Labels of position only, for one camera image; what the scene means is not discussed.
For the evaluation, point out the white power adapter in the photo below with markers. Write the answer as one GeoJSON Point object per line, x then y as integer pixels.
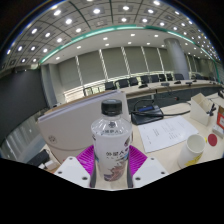
{"type": "Point", "coordinates": [50, 165]}

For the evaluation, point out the white printed paper sheet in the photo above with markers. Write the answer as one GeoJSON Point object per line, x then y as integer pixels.
{"type": "Point", "coordinates": [166, 133]}

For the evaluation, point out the black stapler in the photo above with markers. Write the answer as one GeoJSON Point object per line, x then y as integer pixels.
{"type": "Point", "coordinates": [211, 110]}

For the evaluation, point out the round ceiling lights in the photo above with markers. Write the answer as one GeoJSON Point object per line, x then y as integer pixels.
{"type": "Point", "coordinates": [96, 11]}

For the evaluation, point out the row of black office chairs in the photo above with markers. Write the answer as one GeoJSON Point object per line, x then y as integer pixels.
{"type": "Point", "coordinates": [133, 81]}

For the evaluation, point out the black flat bag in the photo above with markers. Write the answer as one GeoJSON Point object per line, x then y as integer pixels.
{"type": "Point", "coordinates": [38, 158]}

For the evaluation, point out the flat round red coaster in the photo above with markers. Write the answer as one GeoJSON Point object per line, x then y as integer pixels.
{"type": "Point", "coordinates": [212, 140]}

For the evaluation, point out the large white cardboard box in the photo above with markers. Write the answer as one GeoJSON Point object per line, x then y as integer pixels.
{"type": "Point", "coordinates": [66, 130]}

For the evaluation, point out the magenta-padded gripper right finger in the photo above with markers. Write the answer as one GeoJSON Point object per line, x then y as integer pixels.
{"type": "Point", "coordinates": [137, 160]}

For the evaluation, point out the small open white box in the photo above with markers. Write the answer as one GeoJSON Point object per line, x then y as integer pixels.
{"type": "Point", "coordinates": [198, 111]}

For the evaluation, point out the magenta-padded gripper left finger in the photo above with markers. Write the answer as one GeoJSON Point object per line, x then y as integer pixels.
{"type": "Point", "coordinates": [85, 160]}

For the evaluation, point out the white remote control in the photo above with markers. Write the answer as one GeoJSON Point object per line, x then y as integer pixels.
{"type": "Point", "coordinates": [219, 131]}

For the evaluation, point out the long curved conference desk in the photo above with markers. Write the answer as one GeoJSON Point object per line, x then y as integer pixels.
{"type": "Point", "coordinates": [156, 87]}

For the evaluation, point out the clear printed water bottle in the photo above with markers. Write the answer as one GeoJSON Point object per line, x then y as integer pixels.
{"type": "Point", "coordinates": [111, 143]}

